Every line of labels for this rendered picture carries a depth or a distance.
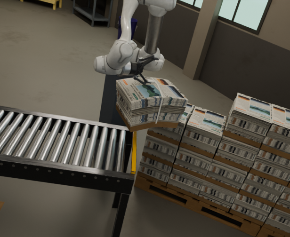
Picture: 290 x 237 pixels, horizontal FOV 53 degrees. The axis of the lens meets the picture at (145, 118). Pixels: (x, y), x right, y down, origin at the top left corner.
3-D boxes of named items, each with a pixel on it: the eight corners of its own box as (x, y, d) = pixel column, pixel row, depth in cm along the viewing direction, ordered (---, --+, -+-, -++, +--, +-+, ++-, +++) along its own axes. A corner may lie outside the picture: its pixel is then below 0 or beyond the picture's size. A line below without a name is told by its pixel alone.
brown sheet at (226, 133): (228, 114, 258) (229, 110, 256) (260, 126, 251) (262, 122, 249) (221, 134, 226) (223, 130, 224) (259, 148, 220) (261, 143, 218)
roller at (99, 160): (104, 124, 210) (100, 129, 211) (95, 168, 169) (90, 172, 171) (110, 128, 211) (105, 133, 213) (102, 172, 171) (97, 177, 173)
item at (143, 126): (136, 104, 211) (136, 99, 208) (153, 127, 190) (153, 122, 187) (115, 108, 205) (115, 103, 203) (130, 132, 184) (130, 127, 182)
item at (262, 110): (237, 93, 245) (237, 91, 245) (271, 104, 239) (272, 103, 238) (232, 110, 214) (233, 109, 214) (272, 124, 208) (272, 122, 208)
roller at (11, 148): (35, 120, 207) (35, 114, 205) (9, 163, 167) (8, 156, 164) (28, 119, 207) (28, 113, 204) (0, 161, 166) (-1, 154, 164)
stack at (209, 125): (146, 163, 310) (165, 94, 269) (256, 208, 287) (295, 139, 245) (132, 186, 278) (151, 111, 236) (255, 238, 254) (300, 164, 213)
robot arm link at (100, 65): (116, 78, 176) (125, 71, 164) (91, 75, 168) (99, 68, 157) (116, 61, 178) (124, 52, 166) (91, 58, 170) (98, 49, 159)
